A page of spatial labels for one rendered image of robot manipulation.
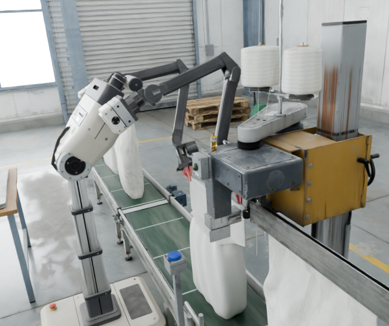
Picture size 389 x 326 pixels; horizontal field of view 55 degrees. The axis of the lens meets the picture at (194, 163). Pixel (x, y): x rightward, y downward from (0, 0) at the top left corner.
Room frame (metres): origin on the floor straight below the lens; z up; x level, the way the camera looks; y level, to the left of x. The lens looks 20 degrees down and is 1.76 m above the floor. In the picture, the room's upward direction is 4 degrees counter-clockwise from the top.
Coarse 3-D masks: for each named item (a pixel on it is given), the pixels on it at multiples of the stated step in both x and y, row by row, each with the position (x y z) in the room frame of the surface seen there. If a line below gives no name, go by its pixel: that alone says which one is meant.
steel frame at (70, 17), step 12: (60, 0) 7.97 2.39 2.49; (72, 0) 8.06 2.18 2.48; (252, 0) 9.71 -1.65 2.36; (72, 12) 8.04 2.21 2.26; (252, 12) 9.71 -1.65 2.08; (72, 24) 8.03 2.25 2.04; (252, 24) 9.71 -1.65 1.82; (72, 36) 8.01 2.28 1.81; (252, 36) 9.70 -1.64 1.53; (72, 48) 8.00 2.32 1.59; (72, 60) 7.98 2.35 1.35; (84, 60) 8.08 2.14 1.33; (72, 72) 7.97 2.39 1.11; (84, 72) 8.07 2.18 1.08; (84, 84) 8.04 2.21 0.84; (252, 96) 9.68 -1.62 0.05; (264, 96) 9.78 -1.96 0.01
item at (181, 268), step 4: (164, 256) 1.41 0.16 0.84; (164, 260) 1.41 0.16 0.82; (180, 260) 1.37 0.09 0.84; (184, 260) 1.38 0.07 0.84; (164, 264) 1.42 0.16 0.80; (168, 264) 1.36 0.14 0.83; (172, 264) 1.35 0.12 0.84; (176, 264) 1.36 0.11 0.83; (184, 264) 1.38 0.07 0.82; (168, 268) 1.37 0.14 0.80; (172, 268) 1.35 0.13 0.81; (176, 268) 1.36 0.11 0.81; (180, 268) 1.37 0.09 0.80; (184, 268) 1.38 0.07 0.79; (172, 272) 1.35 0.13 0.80; (176, 272) 1.36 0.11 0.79; (180, 272) 1.37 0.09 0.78
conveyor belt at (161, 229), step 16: (160, 208) 2.83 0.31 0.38; (144, 224) 2.56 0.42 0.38; (160, 224) 2.55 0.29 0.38; (176, 224) 2.53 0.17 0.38; (144, 240) 2.33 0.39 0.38; (160, 240) 2.32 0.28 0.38; (176, 240) 2.30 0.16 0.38; (160, 256) 2.12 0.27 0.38; (160, 272) 2.06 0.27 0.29; (192, 272) 1.92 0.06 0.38; (192, 288) 1.77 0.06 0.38; (192, 304) 1.64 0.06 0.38; (208, 304) 1.63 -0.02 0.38; (256, 304) 1.61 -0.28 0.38; (208, 320) 1.51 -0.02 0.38; (224, 320) 1.50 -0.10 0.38; (240, 320) 1.50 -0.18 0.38; (256, 320) 1.49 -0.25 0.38
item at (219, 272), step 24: (192, 192) 1.88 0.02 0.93; (192, 240) 1.77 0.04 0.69; (240, 240) 1.49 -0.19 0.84; (192, 264) 1.77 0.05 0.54; (216, 264) 1.52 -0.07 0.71; (240, 264) 1.51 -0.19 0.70; (216, 288) 1.52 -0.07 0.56; (240, 288) 1.51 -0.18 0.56; (216, 312) 1.55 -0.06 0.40; (240, 312) 1.55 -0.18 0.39
